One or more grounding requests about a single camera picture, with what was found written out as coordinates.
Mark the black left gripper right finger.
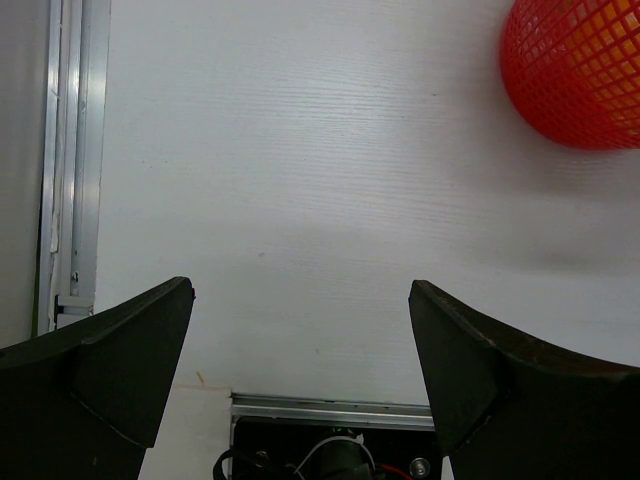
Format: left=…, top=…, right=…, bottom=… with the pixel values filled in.
left=409, top=280, right=639, bottom=479

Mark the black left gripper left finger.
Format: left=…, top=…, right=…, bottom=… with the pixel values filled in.
left=1, top=277, right=194, bottom=479

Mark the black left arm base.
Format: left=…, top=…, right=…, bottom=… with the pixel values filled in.
left=212, top=417, right=443, bottom=479

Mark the red mesh waste bin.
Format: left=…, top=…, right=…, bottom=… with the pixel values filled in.
left=499, top=0, right=639, bottom=150

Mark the aluminium table frame rail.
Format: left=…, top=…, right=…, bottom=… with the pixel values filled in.
left=44, top=1, right=433, bottom=479

